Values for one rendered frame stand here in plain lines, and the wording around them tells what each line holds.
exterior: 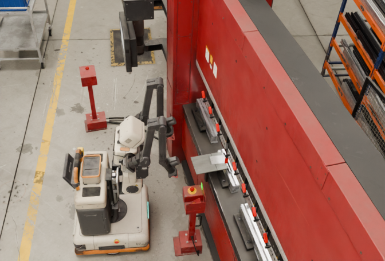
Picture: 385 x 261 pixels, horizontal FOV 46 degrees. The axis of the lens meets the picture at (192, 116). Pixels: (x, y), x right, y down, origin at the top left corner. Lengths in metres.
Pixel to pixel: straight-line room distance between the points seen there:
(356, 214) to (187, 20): 2.33
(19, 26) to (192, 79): 3.21
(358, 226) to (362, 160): 0.33
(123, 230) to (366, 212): 2.62
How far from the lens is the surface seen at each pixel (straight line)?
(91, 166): 3.80
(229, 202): 3.59
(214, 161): 3.67
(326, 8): 7.95
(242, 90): 2.93
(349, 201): 1.97
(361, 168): 2.11
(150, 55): 6.37
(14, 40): 6.40
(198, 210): 3.74
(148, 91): 3.44
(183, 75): 4.08
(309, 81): 2.47
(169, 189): 4.73
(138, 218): 4.20
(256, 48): 2.63
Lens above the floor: 3.79
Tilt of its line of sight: 44 degrees down
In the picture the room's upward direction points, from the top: 3 degrees clockwise
